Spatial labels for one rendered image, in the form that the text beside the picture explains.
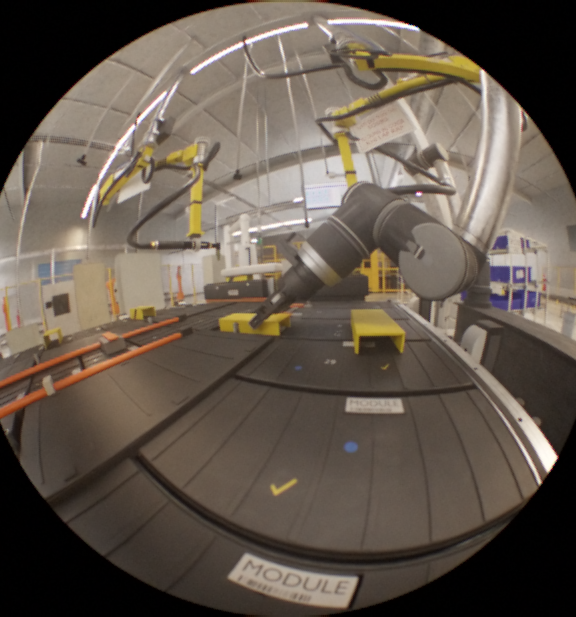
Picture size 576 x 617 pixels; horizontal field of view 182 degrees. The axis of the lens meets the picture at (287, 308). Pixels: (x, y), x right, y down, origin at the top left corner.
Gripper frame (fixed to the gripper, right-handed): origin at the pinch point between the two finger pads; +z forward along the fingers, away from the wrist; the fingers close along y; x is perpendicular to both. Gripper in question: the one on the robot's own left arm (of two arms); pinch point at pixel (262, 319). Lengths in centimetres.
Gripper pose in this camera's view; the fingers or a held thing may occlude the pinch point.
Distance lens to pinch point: 42.5
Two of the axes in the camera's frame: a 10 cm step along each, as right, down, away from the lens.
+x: -6.5, -7.5, 0.9
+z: -6.7, 6.3, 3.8
